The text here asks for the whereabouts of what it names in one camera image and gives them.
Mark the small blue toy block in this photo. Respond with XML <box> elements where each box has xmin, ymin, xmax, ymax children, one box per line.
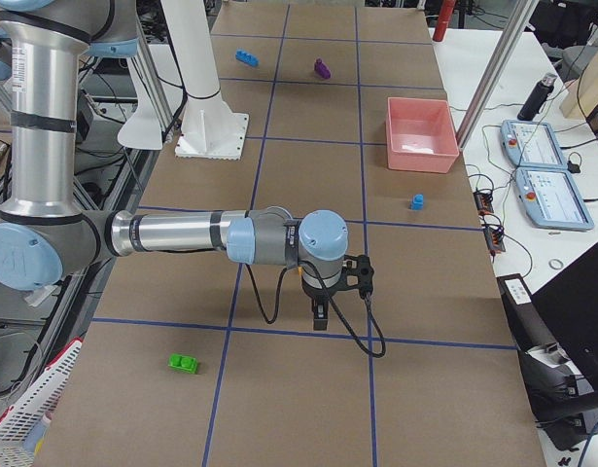
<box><xmin>409</xmin><ymin>194</ymin><xmax>424</xmax><ymax>211</ymax></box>

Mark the green toy block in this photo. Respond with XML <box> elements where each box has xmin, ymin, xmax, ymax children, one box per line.
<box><xmin>168</xmin><ymin>353</ymin><xmax>199</xmax><ymax>374</ymax></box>

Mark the purple toy block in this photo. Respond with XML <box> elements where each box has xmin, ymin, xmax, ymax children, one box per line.
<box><xmin>314</xmin><ymin>57</ymin><xmax>332</xmax><ymax>80</ymax></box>

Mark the long blue toy block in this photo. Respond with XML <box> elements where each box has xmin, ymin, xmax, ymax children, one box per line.
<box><xmin>234</xmin><ymin>49</ymin><xmax>259</xmax><ymax>67</ymax></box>

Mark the pink plastic box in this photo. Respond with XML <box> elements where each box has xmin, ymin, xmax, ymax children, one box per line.
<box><xmin>385</xmin><ymin>97</ymin><xmax>460</xmax><ymax>174</ymax></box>

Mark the lower orange circuit board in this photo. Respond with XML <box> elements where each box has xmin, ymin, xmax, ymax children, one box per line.
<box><xmin>483</xmin><ymin>224</ymin><xmax>506</xmax><ymax>256</ymax></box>

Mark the orange circuit board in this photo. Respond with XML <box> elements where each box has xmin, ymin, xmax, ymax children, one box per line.
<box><xmin>473</xmin><ymin>190</ymin><xmax>495</xmax><ymax>216</ymax></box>
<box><xmin>483</xmin><ymin>224</ymin><xmax>506</xmax><ymax>256</ymax></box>

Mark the upper orange circuit board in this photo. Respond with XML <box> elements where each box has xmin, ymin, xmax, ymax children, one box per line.
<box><xmin>473</xmin><ymin>190</ymin><xmax>495</xmax><ymax>216</ymax></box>

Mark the lower teach pendant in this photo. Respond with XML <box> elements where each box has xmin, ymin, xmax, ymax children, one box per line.
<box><xmin>514</xmin><ymin>166</ymin><xmax>594</xmax><ymax>232</ymax></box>

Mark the teach pendant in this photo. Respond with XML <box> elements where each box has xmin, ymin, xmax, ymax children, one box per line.
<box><xmin>500</xmin><ymin>120</ymin><xmax>567</xmax><ymax>169</ymax></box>
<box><xmin>514</xmin><ymin>166</ymin><xmax>594</xmax><ymax>232</ymax></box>

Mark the upper teach pendant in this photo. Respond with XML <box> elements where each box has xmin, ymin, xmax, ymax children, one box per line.
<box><xmin>500</xmin><ymin>120</ymin><xmax>567</xmax><ymax>169</ymax></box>

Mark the black water bottle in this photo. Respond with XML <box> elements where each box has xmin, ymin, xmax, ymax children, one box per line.
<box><xmin>517</xmin><ymin>72</ymin><xmax>557</xmax><ymax>122</ymax></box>

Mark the red bottle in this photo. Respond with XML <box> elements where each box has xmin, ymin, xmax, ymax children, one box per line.
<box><xmin>432</xmin><ymin>0</ymin><xmax>457</xmax><ymax>42</ymax></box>

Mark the wooden plank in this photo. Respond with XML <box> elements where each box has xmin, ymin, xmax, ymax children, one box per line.
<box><xmin>560</xmin><ymin>52</ymin><xmax>598</xmax><ymax>119</ymax></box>

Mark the white red plastic basket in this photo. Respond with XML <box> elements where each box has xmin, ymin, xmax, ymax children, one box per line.
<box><xmin>0</xmin><ymin>338</ymin><xmax>83</xmax><ymax>466</ymax></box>

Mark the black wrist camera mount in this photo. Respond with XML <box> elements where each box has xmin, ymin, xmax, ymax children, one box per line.
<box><xmin>337</xmin><ymin>254</ymin><xmax>374</xmax><ymax>300</ymax></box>

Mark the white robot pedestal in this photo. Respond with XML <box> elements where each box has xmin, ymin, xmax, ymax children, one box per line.
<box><xmin>117</xmin><ymin>0</ymin><xmax>250</xmax><ymax>161</ymax></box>

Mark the aluminium frame post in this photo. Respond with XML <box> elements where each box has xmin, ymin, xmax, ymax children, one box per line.
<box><xmin>456</xmin><ymin>0</ymin><xmax>539</xmax><ymax>151</ymax></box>

